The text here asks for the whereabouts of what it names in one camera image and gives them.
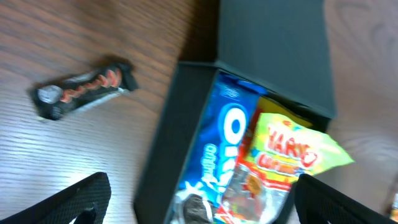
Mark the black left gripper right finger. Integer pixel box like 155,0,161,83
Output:
294,174,395,224

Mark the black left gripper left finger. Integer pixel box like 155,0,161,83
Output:
1,172,111,224

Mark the Haribo gummy bag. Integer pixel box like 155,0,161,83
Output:
215,113,354,224

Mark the yellow candy bag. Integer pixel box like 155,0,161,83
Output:
257,96,313,128

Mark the blue Oreo pack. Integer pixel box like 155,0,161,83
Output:
171,73,267,223

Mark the black chocolate bar wrapper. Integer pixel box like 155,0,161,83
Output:
29,60,138,121

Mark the black gift box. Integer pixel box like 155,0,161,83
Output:
133,0,336,224

